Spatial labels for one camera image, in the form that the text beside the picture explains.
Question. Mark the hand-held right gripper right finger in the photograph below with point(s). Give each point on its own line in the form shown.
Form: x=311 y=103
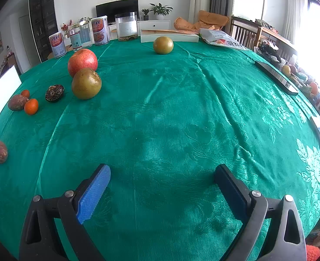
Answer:
x=230 y=193

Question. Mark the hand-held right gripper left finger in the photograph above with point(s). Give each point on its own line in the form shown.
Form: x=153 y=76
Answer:
x=94 y=193

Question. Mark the small orange kumquat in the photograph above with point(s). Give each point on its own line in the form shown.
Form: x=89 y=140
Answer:
x=31 y=106
x=25 y=93

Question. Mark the dark dried round fruit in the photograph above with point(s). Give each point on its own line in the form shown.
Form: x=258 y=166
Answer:
x=54 y=93

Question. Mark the brown round pear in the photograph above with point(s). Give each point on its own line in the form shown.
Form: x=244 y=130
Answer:
x=86 y=85
x=163 y=45

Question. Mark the green patterned tablecloth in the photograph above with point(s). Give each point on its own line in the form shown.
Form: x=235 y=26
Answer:
x=160 y=114

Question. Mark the black remote control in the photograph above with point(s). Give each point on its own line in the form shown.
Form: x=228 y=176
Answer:
x=276 y=77

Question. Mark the red apple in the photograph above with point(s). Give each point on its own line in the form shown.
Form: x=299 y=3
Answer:
x=82 y=59

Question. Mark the small white red-label can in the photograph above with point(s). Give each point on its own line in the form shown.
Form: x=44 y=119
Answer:
x=56 y=46

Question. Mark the blue-label glass bottle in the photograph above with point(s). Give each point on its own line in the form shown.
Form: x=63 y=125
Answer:
x=75 y=39

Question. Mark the white plastic bag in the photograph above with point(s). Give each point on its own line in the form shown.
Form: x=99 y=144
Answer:
x=219 y=39

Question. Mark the dark bookcase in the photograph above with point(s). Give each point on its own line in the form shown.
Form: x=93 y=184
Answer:
x=44 y=19

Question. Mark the red flowers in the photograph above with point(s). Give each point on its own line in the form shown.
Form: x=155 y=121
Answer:
x=65 y=27

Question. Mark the large red-label can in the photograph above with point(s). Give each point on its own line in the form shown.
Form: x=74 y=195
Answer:
x=100 y=31

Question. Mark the wooden chair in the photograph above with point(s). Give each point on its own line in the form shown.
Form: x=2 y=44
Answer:
x=241 y=31

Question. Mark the wooden bench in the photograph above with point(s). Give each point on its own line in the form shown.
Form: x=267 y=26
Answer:
x=276 y=36

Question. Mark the thick white book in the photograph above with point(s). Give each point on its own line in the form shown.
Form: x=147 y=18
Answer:
x=168 y=37

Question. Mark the clear plastic cylinder container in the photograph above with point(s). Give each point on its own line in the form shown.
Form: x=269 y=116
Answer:
x=126 y=27

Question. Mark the orange cushion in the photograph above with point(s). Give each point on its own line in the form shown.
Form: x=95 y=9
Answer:
x=208 y=19

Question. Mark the black television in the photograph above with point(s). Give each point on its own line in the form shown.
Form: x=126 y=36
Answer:
x=116 y=9

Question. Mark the small green potted plant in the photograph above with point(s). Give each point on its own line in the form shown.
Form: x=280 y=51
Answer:
x=145 y=15

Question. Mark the white sheer window curtain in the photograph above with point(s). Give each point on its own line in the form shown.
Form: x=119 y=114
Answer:
x=294 y=11

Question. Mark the large green potted plant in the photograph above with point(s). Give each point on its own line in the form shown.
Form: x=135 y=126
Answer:
x=160 y=11

